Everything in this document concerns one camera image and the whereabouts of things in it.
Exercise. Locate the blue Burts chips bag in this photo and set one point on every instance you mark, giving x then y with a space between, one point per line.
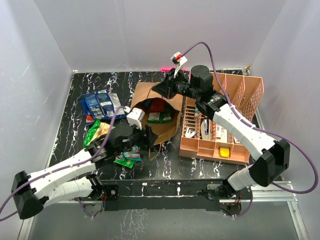
89 120

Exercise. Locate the Fox's mint candy bag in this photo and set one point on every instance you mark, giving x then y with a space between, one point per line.
129 158

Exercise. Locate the yellow sticky note pad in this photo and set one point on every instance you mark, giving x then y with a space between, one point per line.
224 152

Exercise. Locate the green red snack packet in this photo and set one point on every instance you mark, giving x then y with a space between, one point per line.
160 117

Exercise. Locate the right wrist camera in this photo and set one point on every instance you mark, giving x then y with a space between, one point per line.
179 60

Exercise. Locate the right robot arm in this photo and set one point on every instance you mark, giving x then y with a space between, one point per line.
271 156

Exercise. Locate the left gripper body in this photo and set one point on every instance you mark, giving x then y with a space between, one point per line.
136 138

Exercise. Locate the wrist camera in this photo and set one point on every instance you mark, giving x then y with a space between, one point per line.
179 60
134 116

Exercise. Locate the brown paper bag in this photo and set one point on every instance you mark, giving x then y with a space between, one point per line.
142 97

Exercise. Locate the blue white snack pack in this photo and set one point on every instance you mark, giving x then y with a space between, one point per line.
93 104

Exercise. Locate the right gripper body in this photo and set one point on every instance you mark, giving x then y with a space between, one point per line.
180 86

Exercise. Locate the dark blue chips bag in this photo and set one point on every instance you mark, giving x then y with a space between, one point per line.
108 102

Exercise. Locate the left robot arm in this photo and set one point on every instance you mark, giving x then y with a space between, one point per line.
72 178

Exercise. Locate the pink candy packet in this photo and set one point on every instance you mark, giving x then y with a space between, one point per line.
157 105

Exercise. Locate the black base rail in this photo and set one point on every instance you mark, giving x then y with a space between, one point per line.
174 194

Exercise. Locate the pink plastic desk organizer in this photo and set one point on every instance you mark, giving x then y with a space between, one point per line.
225 129

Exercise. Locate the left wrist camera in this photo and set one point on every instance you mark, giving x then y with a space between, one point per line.
134 116

